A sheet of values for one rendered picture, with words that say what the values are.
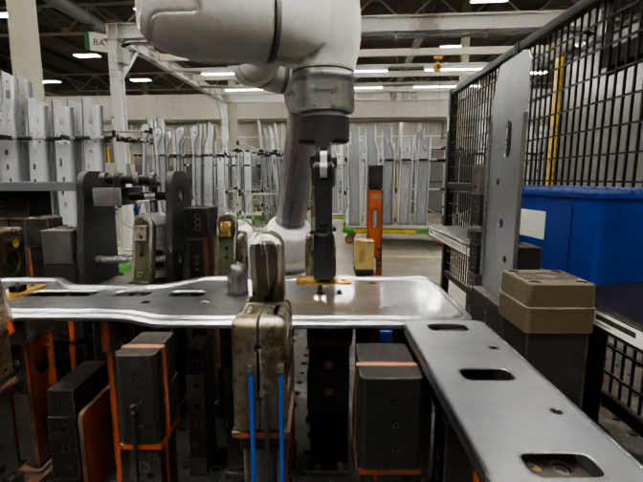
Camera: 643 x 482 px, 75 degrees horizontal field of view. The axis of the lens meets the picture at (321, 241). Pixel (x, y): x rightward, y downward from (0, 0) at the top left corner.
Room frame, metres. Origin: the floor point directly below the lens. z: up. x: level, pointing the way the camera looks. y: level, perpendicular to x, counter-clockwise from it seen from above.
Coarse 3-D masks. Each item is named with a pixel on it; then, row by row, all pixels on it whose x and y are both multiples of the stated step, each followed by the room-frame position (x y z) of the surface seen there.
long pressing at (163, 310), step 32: (64, 288) 0.65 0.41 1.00; (96, 288) 0.65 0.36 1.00; (128, 288) 0.65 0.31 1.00; (160, 288) 0.65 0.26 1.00; (192, 288) 0.65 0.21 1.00; (224, 288) 0.65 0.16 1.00; (288, 288) 0.65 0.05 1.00; (352, 288) 0.65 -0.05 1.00; (384, 288) 0.65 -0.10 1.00; (416, 288) 0.65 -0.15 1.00; (32, 320) 0.53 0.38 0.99; (64, 320) 0.53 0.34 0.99; (96, 320) 0.53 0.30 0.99; (128, 320) 0.52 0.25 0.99; (160, 320) 0.51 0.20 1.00; (192, 320) 0.51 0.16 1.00; (224, 320) 0.51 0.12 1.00; (320, 320) 0.51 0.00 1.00; (352, 320) 0.51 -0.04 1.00; (384, 320) 0.51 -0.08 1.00
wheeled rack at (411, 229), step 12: (444, 156) 8.00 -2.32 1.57; (444, 168) 8.00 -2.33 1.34; (444, 180) 8.01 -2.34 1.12; (396, 192) 8.09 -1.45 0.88; (348, 228) 7.37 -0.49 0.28; (360, 228) 7.37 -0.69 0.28; (384, 228) 7.33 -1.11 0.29; (396, 228) 7.30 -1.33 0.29; (408, 228) 7.28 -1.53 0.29; (420, 228) 7.25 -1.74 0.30; (348, 240) 7.38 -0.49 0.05
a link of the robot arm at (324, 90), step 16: (304, 80) 0.58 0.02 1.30; (320, 80) 0.58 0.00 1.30; (336, 80) 0.58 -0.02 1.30; (352, 80) 0.60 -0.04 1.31; (304, 96) 0.58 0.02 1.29; (320, 96) 0.58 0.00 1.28; (336, 96) 0.58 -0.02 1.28; (352, 96) 0.60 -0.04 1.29; (304, 112) 0.60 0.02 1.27; (320, 112) 0.59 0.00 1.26; (336, 112) 0.60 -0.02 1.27; (352, 112) 0.62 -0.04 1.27
